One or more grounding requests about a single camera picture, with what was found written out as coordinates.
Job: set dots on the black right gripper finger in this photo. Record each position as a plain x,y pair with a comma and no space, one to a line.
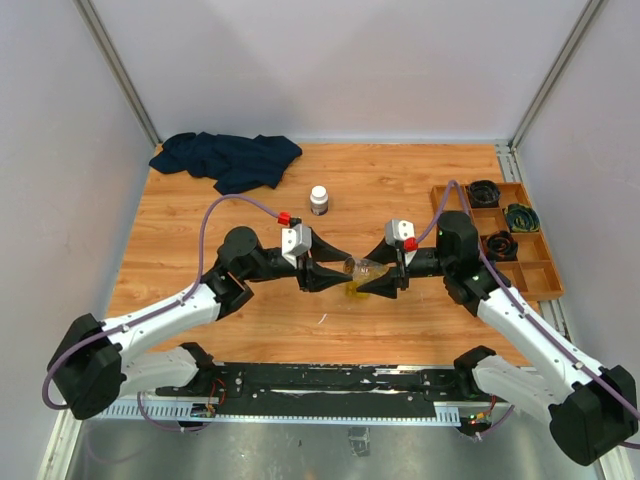
386,286
384,253

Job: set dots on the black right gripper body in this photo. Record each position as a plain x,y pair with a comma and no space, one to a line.
425,263

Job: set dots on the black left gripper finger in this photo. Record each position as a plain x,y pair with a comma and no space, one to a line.
322,251
318,278

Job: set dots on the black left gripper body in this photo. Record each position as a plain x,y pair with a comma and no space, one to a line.
284,269

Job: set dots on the yellow translucent pill organizer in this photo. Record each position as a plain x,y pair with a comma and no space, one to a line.
351,291

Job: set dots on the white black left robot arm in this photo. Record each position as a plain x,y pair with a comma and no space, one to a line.
99,361

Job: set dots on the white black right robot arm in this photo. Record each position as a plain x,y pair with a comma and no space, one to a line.
588,408

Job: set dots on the white capped pill bottle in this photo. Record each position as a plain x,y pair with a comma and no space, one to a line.
319,200

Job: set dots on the brown wooden compartment tray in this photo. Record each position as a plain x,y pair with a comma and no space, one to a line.
533,272

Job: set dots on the blue yellow rolled tie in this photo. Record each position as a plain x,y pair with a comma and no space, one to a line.
521,218

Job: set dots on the dark navy crumpled cloth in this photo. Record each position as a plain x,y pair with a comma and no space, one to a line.
237,164

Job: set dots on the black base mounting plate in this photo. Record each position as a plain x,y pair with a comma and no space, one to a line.
320,384

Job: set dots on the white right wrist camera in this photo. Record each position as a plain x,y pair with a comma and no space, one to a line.
399,230

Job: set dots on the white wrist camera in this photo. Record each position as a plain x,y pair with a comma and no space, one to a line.
295,242
399,230

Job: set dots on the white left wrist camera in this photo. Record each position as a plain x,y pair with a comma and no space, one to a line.
295,242

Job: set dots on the white slotted cable duct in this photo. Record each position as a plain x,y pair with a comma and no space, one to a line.
398,411

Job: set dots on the right aluminium frame post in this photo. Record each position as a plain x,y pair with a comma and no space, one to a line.
583,24

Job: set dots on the aluminium frame post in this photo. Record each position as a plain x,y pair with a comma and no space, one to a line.
583,24
101,37

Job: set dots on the left aluminium frame post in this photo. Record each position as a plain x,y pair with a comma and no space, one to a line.
101,37

